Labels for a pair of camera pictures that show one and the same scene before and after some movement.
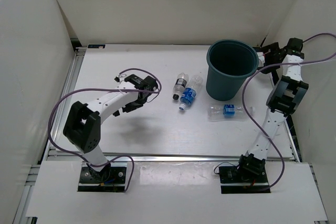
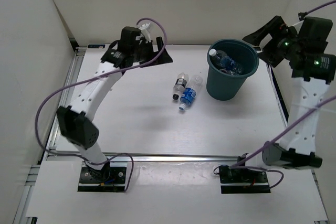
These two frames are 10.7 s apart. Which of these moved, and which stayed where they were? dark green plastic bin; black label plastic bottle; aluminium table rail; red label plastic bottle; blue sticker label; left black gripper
Moved: left black gripper; red label plastic bottle
Stayed: aluminium table rail; black label plastic bottle; blue sticker label; dark green plastic bin
